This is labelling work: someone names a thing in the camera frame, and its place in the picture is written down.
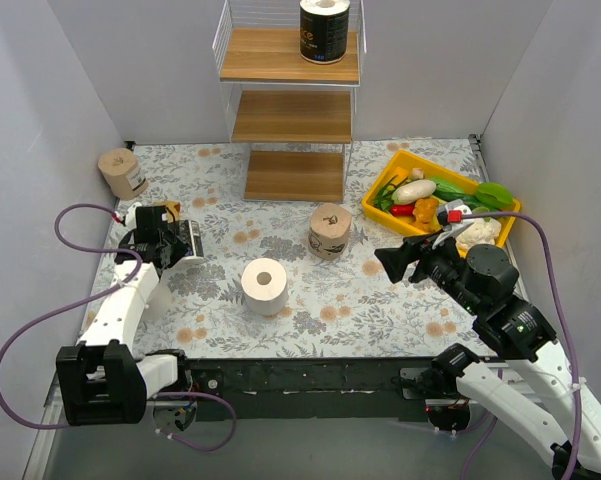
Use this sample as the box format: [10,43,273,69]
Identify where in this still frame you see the brown roll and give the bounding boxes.
[308,203,352,260]
[97,148,149,201]

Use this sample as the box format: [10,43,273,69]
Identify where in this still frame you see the black roll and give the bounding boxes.
[299,0,350,64]
[175,220,205,265]

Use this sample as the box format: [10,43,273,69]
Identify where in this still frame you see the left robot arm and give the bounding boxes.
[56,204,193,426]

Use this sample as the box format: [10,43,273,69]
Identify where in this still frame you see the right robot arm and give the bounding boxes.
[375,236,601,479]

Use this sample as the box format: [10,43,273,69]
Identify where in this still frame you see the orange bell pepper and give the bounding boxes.
[413,197,439,224]

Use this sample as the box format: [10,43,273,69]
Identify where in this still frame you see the red chili pepper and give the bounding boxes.
[390,204,415,217]

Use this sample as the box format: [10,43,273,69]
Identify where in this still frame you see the white cauliflower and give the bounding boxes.
[456,218,502,251]

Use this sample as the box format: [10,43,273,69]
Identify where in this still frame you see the white daikon radish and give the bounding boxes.
[391,179,437,205]

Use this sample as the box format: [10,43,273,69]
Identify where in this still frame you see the green leafy vegetable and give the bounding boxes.
[372,176,409,212]

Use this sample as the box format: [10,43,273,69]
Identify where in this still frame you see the green cucumber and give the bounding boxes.
[428,177,481,208]

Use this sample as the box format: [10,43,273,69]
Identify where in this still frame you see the white paper roll, left edge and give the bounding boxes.
[141,280,174,323]

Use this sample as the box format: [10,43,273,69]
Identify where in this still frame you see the yellow plastic tray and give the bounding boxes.
[361,149,523,251]

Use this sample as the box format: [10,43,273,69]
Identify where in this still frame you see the green star fruit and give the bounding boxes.
[474,182,514,210]

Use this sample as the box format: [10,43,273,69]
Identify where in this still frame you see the white unwrapped paper roll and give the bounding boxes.
[241,258,288,316]

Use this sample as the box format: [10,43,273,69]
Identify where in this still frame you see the floral patterned table mat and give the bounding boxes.
[132,138,489,358]

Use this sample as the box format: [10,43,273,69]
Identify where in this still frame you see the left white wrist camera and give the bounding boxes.
[113,202,142,229]

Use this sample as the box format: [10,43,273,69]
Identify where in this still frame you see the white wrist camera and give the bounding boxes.
[432,199,474,249]
[113,202,142,229]

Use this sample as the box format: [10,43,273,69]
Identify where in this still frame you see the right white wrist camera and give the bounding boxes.
[432,199,474,249]

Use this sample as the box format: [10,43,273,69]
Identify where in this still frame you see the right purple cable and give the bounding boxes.
[459,210,583,480]

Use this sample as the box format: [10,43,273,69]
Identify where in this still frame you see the wooden wire-frame three-tier shelf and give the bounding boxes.
[212,1,366,203]

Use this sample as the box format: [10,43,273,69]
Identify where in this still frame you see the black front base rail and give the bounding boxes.
[54,355,521,424]

